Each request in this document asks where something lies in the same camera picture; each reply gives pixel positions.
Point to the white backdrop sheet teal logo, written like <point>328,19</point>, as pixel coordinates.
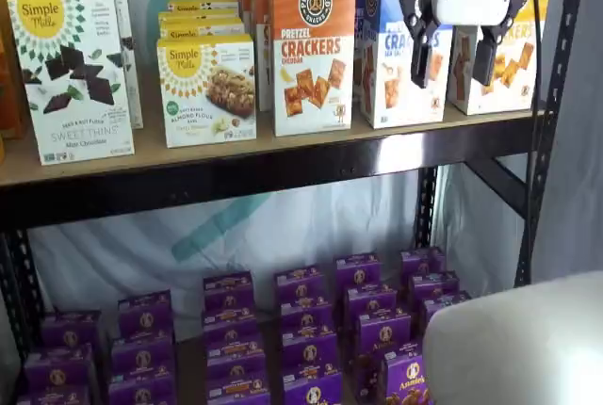
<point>141,245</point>

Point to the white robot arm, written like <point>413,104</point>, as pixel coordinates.
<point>518,344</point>

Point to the purple Annie's snack box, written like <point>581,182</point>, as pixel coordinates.
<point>231,326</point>
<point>52,396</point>
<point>228,289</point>
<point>371,300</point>
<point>358,269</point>
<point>405,379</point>
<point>238,391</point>
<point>235,359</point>
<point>308,349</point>
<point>433,286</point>
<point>382,332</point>
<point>143,315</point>
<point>141,392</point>
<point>70,329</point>
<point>305,315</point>
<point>300,283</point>
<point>141,357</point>
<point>59,367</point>
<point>438,306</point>
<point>313,388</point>
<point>422,261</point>

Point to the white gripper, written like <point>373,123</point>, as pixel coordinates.
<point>471,0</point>

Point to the mint chocolate sweet thins box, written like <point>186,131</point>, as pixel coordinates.
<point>70,94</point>

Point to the wooden shelf board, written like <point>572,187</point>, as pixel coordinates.
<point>151,155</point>

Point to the blue white pretzel cracker box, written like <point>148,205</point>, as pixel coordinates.
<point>396,108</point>
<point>358,0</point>

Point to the yellow honey mustard cracker box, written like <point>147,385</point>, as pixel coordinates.
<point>499,99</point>

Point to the black metal shelf frame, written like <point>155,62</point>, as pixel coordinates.
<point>282,174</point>

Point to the purple boxes on shelf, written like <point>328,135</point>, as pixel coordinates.
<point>190,377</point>

